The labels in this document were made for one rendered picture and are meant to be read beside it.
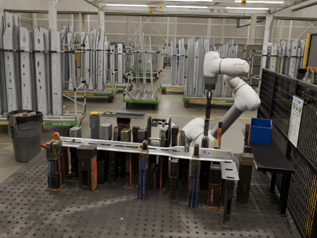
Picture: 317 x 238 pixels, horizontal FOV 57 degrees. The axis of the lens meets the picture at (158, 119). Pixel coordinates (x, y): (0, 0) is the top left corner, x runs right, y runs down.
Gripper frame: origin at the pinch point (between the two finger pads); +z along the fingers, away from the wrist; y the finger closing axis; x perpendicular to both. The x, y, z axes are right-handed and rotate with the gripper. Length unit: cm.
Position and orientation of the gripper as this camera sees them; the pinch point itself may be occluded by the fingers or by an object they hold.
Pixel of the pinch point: (207, 113)
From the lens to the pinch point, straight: 205.9
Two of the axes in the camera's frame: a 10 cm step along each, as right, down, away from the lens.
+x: -9.9, -0.7, 1.5
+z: -0.3, 9.7, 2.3
